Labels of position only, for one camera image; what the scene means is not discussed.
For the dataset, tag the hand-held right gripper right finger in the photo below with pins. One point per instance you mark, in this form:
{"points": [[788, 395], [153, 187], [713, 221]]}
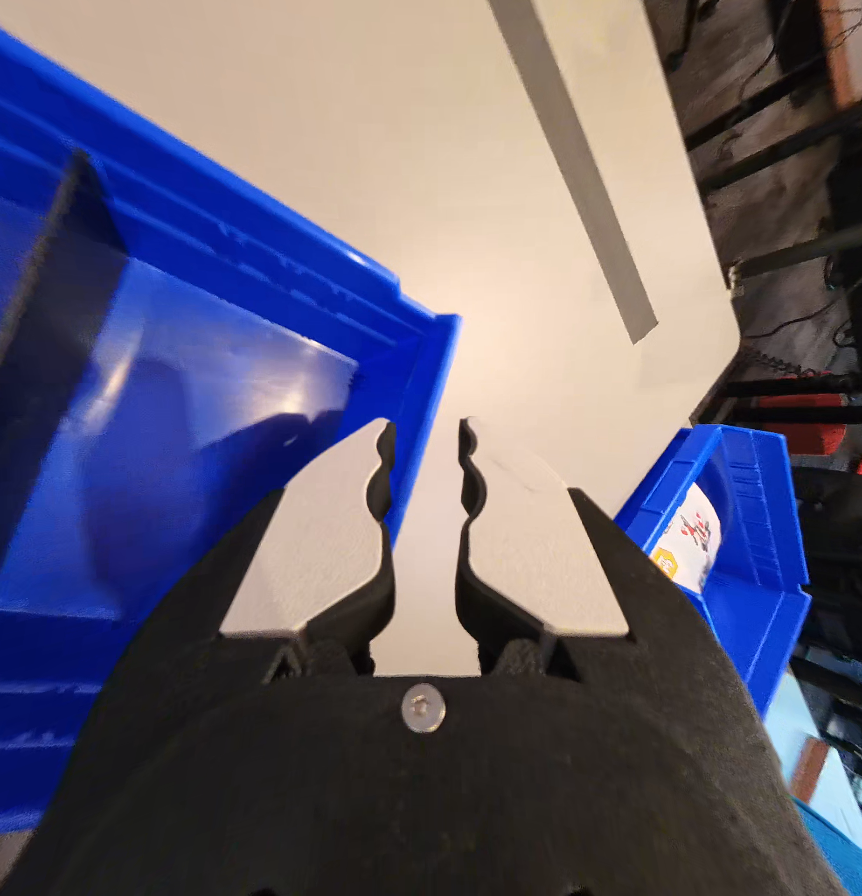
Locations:
{"points": [[536, 553]]}

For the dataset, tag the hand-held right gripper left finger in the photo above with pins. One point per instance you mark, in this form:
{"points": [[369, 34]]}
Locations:
{"points": [[312, 553]]}

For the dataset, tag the black bin divider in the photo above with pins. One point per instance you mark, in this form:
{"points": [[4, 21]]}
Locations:
{"points": [[46, 315]]}

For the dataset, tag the blue plastic bin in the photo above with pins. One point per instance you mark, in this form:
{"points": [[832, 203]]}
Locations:
{"points": [[228, 420], [767, 504]]}

